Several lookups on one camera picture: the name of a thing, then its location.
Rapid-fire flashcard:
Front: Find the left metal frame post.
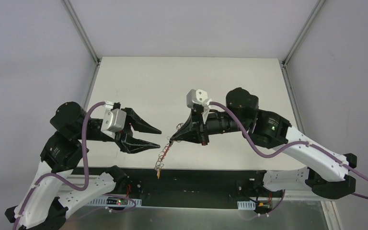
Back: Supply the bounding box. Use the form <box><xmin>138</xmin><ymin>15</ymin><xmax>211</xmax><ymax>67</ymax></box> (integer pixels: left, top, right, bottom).
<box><xmin>61</xmin><ymin>0</ymin><xmax>100</xmax><ymax>66</ymax></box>

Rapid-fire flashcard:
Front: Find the right white cable duct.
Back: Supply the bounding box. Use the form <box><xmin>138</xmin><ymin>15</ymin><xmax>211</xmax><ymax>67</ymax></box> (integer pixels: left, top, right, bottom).
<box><xmin>237</xmin><ymin>200</ymin><xmax>256</xmax><ymax>210</ymax></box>

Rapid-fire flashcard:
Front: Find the metal frame post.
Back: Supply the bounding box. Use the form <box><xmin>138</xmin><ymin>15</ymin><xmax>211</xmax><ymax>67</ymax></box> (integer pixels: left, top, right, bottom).
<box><xmin>282</xmin><ymin>0</ymin><xmax>327</xmax><ymax>68</ymax></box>
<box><xmin>61</xmin><ymin>0</ymin><xmax>100</xmax><ymax>66</ymax></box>

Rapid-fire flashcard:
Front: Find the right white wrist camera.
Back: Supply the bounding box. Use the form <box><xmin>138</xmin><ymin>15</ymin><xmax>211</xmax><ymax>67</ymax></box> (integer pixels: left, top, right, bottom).
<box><xmin>186</xmin><ymin>89</ymin><xmax>212</xmax><ymax>124</ymax></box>

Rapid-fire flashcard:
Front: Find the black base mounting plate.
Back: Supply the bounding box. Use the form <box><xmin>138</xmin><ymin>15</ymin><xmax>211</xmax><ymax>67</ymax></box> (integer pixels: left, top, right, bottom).
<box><xmin>85</xmin><ymin>167</ymin><xmax>309</xmax><ymax>210</ymax></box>

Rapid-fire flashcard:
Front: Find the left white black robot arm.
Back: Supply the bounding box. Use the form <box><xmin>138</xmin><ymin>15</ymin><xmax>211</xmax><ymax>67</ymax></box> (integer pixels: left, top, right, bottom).
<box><xmin>5</xmin><ymin>101</ymin><xmax>161</xmax><ymax>230</ymax></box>

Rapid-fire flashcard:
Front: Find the left white cable duct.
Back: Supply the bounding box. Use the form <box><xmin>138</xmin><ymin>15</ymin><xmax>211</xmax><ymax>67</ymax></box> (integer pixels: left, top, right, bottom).
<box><xmin>86</xmin><ymin>196</ymin><xmax>142</xmax><ymax>207</ymax></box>

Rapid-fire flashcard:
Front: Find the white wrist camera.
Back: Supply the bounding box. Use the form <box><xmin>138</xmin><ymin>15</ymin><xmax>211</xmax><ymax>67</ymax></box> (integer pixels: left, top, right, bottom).
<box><xmin>101</xmin><ymin>101</ymin><xmax>126</xmax><ymax>139</ymax></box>
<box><xmin>186</xmin><ymin>89</ymin><xmax>212</xmax><ymax>124</ymax></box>

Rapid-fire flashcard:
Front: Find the red keyring holder with rings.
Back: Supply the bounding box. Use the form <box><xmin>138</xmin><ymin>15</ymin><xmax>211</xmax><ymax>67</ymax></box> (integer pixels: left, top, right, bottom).
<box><xmin>154</xmin><ymin>136</ymin><xmax>179</xmax><ymax>179</ymax></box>

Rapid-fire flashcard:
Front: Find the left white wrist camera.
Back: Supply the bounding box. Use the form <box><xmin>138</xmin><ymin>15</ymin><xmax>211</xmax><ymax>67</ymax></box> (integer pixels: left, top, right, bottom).
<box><xmin>101</xmin><ymin>101</ymin><xmax>126</xmax><ymax>139</ymax></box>

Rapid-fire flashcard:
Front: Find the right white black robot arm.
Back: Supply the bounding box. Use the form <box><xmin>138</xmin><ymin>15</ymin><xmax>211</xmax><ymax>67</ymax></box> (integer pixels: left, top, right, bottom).
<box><xmin>170</xmin><ymin>87</ymin><xmax>357</xmax><ymax>200</ymax></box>

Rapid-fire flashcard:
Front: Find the white cable duct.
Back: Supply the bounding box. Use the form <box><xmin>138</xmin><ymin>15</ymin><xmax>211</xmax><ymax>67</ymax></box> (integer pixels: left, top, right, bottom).
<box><xmin>237</xmin><ymin>200</ymin><xmax>256</xmax><ymax>210</ymax></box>
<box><xmin>86</xmin><ymin>196</ymin><xmax>142</xmax><ymax>207</ymax></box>

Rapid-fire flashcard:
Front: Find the right metal frame post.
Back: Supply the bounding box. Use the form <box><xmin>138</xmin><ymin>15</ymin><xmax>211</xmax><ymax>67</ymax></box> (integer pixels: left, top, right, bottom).
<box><xmin>282</xmin><ymin>0</ymin><xmax>327</xmax><ymax>68</ymax></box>

